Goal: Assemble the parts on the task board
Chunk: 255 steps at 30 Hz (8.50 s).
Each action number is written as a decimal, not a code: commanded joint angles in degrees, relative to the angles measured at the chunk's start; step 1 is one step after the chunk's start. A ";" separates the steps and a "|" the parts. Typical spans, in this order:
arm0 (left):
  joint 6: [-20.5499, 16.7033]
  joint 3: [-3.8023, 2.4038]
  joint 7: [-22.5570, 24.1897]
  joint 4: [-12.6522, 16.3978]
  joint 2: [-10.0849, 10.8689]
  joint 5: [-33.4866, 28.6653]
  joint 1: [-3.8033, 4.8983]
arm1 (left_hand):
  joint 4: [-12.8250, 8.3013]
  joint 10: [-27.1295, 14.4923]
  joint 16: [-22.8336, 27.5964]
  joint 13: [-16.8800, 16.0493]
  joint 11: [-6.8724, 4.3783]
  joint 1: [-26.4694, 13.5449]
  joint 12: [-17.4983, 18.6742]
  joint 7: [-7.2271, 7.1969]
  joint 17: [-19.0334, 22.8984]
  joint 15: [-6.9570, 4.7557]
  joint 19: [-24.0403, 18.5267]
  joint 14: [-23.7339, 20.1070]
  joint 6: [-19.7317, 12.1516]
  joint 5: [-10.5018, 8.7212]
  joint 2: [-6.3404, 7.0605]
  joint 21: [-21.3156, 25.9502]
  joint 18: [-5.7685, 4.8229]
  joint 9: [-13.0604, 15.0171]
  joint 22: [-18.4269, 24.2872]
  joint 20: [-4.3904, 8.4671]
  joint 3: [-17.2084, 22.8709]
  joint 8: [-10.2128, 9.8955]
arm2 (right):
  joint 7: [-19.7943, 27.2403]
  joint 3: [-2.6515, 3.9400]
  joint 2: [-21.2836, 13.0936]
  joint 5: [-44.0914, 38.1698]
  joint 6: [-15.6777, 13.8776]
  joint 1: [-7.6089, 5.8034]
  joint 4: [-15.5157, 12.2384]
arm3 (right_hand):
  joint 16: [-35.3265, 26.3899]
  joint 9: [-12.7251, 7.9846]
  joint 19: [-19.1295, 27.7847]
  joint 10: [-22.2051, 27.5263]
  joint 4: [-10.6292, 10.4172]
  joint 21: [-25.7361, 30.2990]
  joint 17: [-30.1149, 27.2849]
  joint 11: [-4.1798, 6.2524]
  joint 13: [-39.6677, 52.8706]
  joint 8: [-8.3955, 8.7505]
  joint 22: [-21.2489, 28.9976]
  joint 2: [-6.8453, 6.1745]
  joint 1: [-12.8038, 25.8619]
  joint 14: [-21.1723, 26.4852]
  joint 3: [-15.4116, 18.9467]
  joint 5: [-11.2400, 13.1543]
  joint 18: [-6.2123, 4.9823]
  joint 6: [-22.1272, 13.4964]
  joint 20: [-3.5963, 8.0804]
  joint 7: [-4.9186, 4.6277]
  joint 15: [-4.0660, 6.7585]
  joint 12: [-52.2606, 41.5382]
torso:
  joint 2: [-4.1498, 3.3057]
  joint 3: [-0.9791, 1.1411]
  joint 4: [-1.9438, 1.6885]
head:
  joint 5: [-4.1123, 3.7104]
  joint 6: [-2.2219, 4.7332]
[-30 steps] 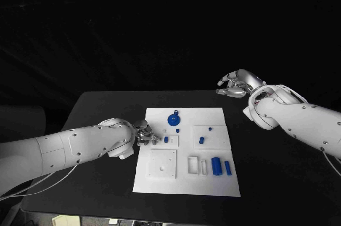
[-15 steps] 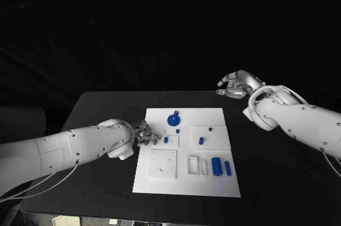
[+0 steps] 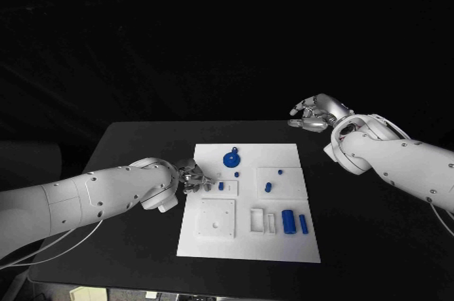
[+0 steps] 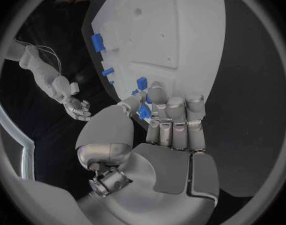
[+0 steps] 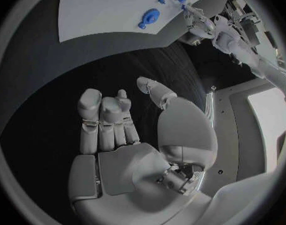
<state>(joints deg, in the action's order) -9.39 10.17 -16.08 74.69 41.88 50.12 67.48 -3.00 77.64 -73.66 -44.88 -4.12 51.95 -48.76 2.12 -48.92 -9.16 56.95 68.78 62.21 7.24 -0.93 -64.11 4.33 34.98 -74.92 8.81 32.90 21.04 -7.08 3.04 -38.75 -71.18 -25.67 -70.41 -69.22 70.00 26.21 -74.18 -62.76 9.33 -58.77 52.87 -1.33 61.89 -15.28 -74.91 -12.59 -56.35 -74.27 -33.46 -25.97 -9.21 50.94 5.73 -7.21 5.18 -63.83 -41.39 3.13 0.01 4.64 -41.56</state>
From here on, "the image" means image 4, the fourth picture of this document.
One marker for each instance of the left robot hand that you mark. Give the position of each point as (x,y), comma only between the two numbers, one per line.
(143,172)

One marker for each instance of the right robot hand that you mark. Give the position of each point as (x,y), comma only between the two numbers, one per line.
(78,109)

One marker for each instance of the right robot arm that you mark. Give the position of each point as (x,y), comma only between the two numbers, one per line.
(43,69)

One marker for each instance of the white task board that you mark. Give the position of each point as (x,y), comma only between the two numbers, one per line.
(157,41)

